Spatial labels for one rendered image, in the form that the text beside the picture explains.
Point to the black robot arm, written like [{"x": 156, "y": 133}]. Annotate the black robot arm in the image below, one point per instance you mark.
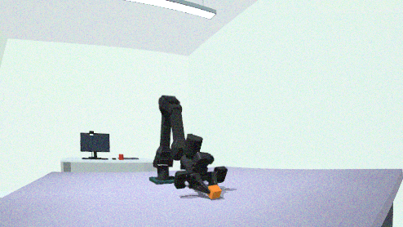
[{"x": 181, "y": 150}]

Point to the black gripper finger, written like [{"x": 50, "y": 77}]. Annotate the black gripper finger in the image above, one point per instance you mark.
[
  {"x": 197, "y": 183},
  {"x": 213, "y": 178}
]

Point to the orange block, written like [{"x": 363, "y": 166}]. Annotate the orange block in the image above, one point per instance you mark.
[{"x": 215, "y": 191}]

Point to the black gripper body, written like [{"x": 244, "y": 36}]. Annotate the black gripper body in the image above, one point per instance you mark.
[{"x": 182, "y": 176}]

